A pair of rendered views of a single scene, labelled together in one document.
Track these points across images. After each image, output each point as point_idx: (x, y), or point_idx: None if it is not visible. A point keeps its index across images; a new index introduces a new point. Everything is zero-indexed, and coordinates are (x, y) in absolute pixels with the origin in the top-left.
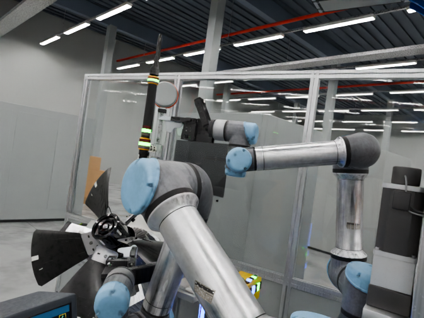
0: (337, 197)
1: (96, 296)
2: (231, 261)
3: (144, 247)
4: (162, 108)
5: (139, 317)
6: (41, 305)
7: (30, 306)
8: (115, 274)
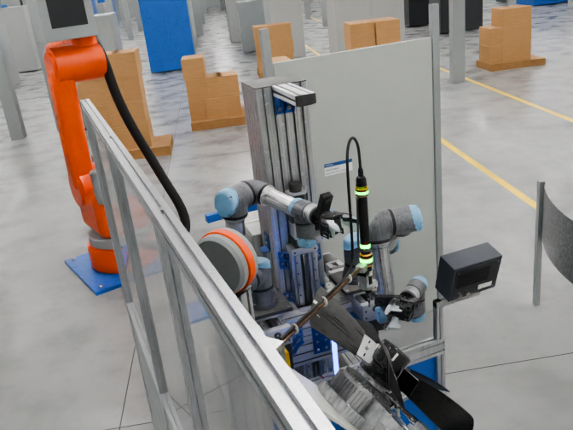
0: (243, 235)
1: (426, 281)
2: None
3: (367, 334)
4: None
5: None
6: (453, 252)
7: (456, 251)
8: (413, 284)
